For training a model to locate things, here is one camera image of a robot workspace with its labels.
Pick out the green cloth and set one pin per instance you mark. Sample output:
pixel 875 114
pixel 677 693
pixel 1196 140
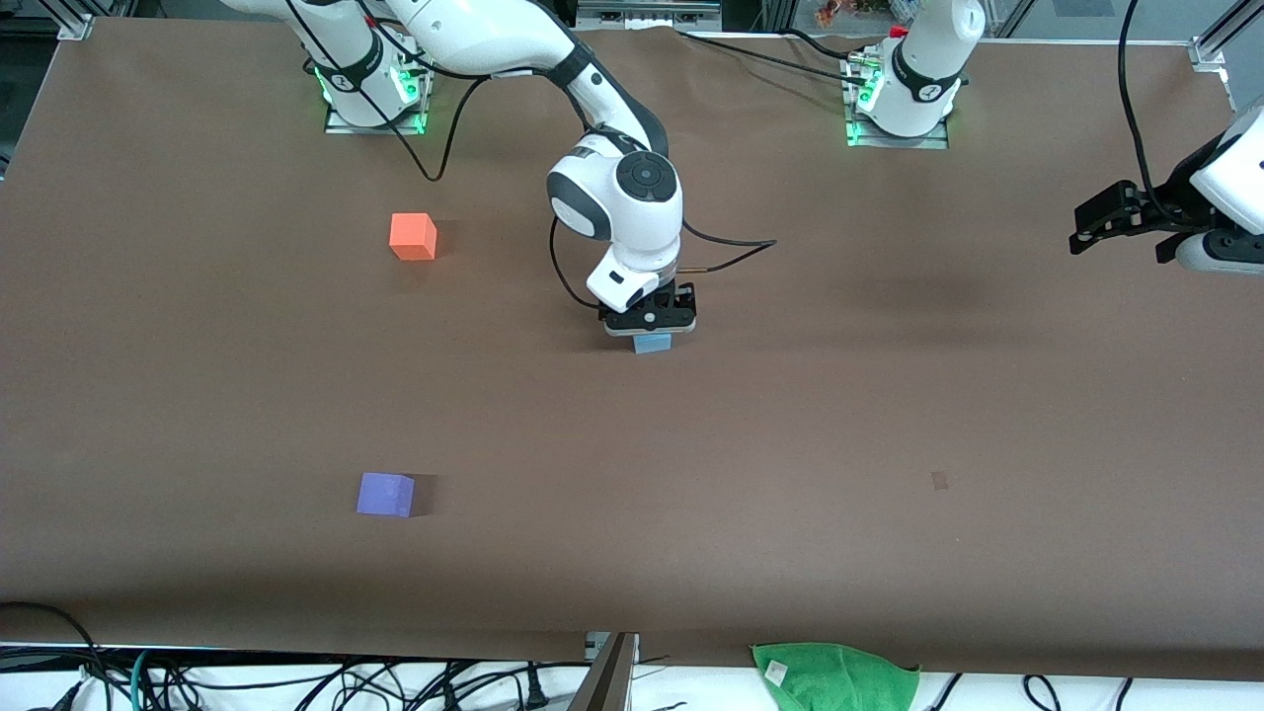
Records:
pixel 839 681

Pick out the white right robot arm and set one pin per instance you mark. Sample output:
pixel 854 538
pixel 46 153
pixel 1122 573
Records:
pixel 632 197

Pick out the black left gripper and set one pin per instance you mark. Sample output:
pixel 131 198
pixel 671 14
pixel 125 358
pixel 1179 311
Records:
pixel 1153 209

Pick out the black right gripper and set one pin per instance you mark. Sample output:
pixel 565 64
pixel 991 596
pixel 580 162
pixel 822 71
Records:
pixel 681 295

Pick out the purple block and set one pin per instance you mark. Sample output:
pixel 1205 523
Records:
pixel 383 494

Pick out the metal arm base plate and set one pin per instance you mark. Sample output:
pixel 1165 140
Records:
pixel 375 129
pixel 894 142

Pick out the blue block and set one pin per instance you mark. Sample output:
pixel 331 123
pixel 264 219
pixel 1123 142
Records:
pixel 654 345

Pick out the grey box device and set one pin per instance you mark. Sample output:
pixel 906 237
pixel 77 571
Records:
pixel 647 15

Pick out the aluminium frame corner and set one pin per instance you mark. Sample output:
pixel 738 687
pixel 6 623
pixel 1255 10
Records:
pixel 1210 51
pixel 77 25

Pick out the orange block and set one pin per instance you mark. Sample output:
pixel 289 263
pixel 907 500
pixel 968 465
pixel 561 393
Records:
pixel 413 237

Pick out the colourful toy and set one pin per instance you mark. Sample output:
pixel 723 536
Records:
pixel 834 12

